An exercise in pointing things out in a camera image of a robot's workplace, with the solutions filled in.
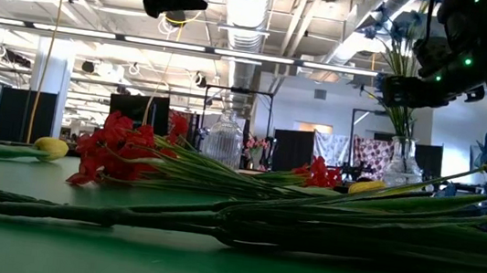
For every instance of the background black robot arm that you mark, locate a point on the background black robot arm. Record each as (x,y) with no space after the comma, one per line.
(268,151)

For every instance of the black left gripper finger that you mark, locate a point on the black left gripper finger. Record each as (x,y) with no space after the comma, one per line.
(166,3)

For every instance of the long ceiling light strip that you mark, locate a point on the long ceiling light strip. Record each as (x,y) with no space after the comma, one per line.
(252,56)

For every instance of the black ceiling dome device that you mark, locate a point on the black ceiling dome device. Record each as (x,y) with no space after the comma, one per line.
(176,21)

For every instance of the red artificial flower bunch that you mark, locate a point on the red artificial flower bunch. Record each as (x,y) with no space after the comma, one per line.
(118,150)
(319,175)

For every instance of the grey round air duct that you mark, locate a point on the grey round air duct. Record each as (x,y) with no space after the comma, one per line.
(350,43)

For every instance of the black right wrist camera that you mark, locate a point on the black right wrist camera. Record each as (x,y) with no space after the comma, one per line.
(468,19)

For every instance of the polka dot cloth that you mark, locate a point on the polka dot cloth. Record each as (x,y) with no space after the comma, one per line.
(372,153)

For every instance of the silver ribbed air duct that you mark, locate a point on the silver ribbed air duct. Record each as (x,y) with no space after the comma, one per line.
(244,12)

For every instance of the clear bulbous glass vase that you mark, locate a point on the clear bulbous glass vase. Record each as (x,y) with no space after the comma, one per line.
(402,170)

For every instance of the clear ribbed glass vase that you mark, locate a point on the clear ribbed glass vase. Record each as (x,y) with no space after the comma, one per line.
(224,143)

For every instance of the pink flower bouquet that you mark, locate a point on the pink flower bouquet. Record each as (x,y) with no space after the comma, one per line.
(257,145)

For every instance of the black tube frame stand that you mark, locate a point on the black tube frame stand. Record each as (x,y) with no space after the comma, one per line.
(241,91)
(366,110)

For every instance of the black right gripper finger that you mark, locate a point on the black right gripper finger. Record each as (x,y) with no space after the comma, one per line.
(419,84)
(418,100)

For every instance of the black partition panel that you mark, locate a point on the black partition panel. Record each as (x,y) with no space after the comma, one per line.
(300,145)
(16,115)
(429,160)

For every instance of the black monitor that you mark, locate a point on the black monitor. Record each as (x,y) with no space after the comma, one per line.
(136,106)

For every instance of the white patterned cloth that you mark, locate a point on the white patterned cloth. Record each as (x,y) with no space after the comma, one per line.
(332,147)

